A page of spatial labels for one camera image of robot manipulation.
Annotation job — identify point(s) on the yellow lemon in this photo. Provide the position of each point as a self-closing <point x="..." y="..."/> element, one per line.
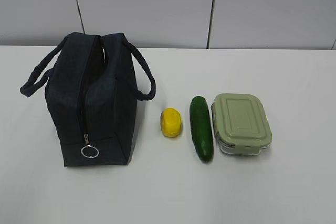
<point x="171" y="122"/>

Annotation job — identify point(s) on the green cucumber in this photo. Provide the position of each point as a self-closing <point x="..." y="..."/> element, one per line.
<point x="201" y="130"/>

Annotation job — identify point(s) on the dark navy fabric lunch bag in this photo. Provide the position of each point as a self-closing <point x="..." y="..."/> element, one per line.
<point x="92" y="85"/>

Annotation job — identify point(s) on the glass container with green lid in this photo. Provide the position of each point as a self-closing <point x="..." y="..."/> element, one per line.
<point x="240" y="124"/>

